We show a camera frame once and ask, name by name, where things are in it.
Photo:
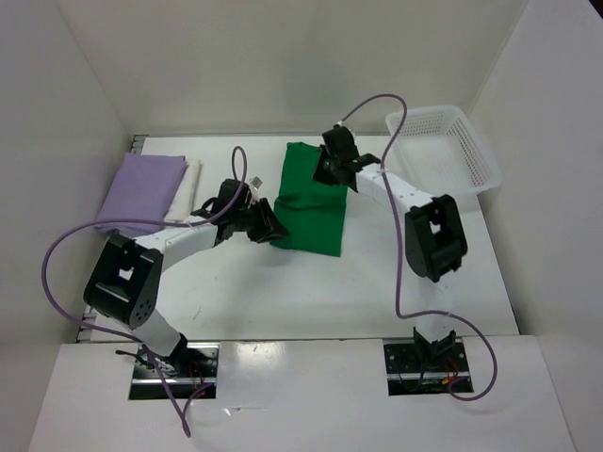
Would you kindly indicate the white t shirt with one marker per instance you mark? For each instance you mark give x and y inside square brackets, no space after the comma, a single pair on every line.
[182,203]

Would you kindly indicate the green shirt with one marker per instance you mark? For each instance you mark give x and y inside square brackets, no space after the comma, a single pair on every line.
[313,213]

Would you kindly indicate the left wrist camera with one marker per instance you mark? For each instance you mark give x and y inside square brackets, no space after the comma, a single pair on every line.
[237,195]

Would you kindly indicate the white plastic basket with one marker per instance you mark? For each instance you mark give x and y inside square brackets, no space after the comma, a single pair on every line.
[438,150]

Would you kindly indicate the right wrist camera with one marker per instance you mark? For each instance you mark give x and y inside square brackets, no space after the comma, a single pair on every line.
[339,142]

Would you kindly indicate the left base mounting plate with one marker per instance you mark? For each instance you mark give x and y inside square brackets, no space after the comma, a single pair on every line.
[198,378]

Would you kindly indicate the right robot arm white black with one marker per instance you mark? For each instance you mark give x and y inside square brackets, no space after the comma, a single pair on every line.
[430,241]

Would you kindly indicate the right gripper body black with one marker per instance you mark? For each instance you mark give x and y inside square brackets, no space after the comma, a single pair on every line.
[324,170]

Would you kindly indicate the purple shirt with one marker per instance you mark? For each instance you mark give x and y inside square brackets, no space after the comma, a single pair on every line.
[141,194]

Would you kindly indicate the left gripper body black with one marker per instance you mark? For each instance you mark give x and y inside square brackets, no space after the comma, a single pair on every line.
[254,220]

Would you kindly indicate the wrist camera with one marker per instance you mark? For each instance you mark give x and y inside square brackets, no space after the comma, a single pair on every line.
[339,142]
[237,195]

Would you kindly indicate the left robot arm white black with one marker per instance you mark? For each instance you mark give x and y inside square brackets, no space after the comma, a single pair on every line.
[124,284]

